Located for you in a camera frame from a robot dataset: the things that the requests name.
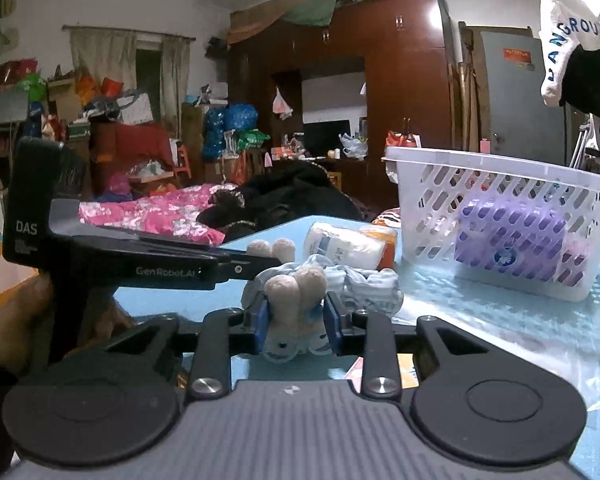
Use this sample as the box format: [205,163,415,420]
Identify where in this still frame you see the white plastic basket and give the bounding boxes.
[382,146,600,303]

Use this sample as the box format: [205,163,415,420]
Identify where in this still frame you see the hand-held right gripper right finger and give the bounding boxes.
[323,291,483,400]

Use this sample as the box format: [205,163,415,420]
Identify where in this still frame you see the blue plastic bags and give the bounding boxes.
[201,103,259,162]

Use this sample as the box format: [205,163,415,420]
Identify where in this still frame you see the plush toy sock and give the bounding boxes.
[241,264,332,362]

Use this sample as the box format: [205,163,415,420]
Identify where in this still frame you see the green cloth bundle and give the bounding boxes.
[279,0,397,28]

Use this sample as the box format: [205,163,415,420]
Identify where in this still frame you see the white soft packet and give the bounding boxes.
[302,222,387,267]

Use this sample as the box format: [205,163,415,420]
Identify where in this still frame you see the person's left hand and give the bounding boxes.
[0,274,57,378]

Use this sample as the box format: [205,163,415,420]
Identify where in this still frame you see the white lettered hanging cloth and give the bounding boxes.
[538,0,600,107]

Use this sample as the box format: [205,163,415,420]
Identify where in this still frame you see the beige-toed sock pair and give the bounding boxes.
[246,237,297,264]

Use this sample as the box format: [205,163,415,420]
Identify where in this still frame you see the black clothing heap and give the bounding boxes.
[196,159,367,242]

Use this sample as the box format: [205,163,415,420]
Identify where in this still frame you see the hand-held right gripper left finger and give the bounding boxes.
[99,304,272,401]

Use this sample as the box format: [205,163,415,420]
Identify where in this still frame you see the orange pink paper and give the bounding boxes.
[344,353,418,392]

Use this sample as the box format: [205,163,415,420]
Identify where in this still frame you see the black hanging garment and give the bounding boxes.
[559,46,600,172]

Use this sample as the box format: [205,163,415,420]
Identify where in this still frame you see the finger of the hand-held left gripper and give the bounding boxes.
[214,250,284,282]

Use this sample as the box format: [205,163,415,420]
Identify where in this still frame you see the black television screen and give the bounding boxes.
[302,120,354,159]

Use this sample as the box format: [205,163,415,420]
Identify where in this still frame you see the light blue striped sock bundle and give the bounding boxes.
[307,254,405,318]

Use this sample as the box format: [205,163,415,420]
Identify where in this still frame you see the white hanging plastic bag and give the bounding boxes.
[272,87,295,121]

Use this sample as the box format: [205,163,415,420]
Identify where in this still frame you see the brown wooden wardrobe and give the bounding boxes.
[226,0,457,213]

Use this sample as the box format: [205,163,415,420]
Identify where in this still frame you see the beige window curtains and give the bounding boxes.
[68,26,193,128]

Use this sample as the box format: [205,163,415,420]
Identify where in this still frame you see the pink floral blanket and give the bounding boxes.
[78,183,242,247]

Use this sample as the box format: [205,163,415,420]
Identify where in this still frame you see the red plastic stool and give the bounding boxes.
[172,144,194,182]

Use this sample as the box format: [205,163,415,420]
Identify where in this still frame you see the grey door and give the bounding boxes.
[479,30,572,167]

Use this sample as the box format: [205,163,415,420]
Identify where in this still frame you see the red cloth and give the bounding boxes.
[90,122,177,177]

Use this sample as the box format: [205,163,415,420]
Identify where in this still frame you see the orange container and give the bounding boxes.
[359,224,400,272]

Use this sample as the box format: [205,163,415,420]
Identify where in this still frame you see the purple packet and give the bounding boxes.
[453,199,589,287]

